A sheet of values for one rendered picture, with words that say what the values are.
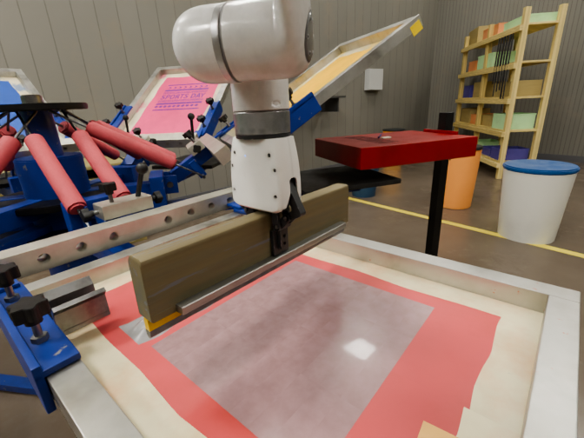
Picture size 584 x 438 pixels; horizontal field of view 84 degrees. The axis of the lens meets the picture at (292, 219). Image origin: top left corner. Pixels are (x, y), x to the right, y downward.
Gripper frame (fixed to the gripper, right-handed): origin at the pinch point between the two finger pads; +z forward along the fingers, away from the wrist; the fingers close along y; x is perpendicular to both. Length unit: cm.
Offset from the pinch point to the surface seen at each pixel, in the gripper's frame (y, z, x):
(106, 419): 1.2, 10.8, -26.6
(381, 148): -27, -1, 93
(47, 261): -44.8, 8.9, -19.7
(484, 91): -105, -27, 658
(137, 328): -15.1, 13.6, -16.1
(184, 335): -7.9, 14.1, -12.2
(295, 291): -2.0, 14.0, 7.6
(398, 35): -21, -40, 90
